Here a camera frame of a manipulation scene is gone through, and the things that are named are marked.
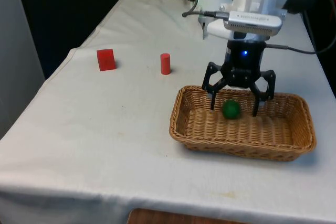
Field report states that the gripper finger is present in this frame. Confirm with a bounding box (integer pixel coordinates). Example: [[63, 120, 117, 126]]
[[202, 61, 231, 111], [248, 69, 276, 118]]

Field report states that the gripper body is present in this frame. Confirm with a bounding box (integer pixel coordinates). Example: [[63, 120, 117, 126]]
[[220, 36, 267, 89]]

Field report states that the green ball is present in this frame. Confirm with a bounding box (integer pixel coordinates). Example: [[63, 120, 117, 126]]
[[222, 100, 241, 120]]

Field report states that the red cylinder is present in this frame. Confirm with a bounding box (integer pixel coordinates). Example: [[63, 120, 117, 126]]
[[160, 53, 172, 75]]

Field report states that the wicker basket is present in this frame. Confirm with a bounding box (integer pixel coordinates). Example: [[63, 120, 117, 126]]
[[169, 85, 318, 162]]

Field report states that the red cube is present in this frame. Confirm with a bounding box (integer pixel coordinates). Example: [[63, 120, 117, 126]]
[[96, 48, 117, 72]]

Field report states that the pale grey panel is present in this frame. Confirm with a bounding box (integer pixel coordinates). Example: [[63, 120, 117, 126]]
[[0, 0, 46, 140]]

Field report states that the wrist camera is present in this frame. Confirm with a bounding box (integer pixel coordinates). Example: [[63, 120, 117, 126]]
[[223, 11, 283, 36]]

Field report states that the black cable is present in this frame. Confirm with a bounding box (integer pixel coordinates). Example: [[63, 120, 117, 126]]
[[265, 0, 333, 55], [301, 10, 316, 51]]

